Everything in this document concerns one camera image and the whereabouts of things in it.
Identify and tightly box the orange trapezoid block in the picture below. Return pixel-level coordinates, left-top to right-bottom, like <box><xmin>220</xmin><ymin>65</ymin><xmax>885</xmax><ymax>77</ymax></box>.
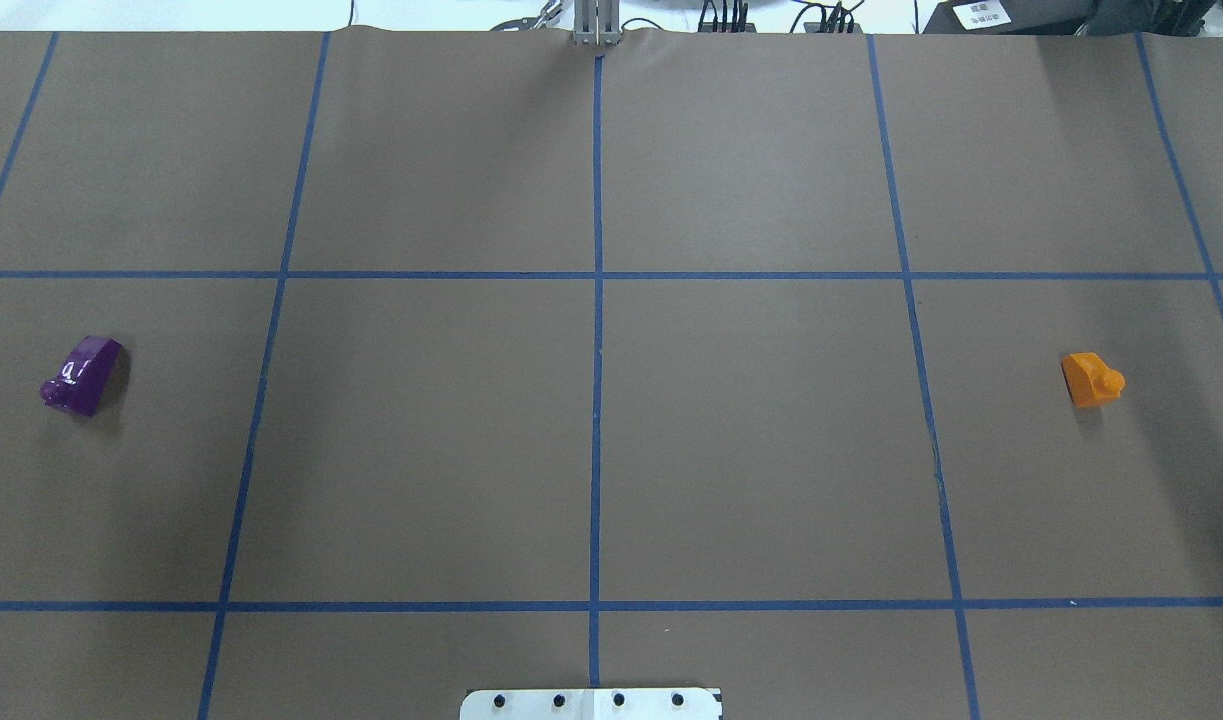
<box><xmin>1062</xmin><ymin>352</ymin><xmax>1128</xmax><ymax>410</ymax></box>

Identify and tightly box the purple trapezoid block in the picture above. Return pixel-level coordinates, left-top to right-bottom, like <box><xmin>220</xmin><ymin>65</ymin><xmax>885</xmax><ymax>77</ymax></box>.
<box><xmin>39</xmin><ymin>334</ymin><xmax>124</xmax><ymax>418</ymax></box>

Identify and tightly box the aluminium frame post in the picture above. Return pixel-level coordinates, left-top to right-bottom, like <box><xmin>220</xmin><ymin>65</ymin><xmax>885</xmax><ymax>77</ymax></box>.
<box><xmin>571</xmin><ymin>0</ymin><xmax>623</xmax><ymax>46</ymax></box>

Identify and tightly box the white pedestal base plate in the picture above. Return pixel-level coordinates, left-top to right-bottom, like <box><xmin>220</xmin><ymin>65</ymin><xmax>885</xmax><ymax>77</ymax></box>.
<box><xmin>459</xmin><ymin>687</ymin><xmax>724</xmax><ymax>719</ymax></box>

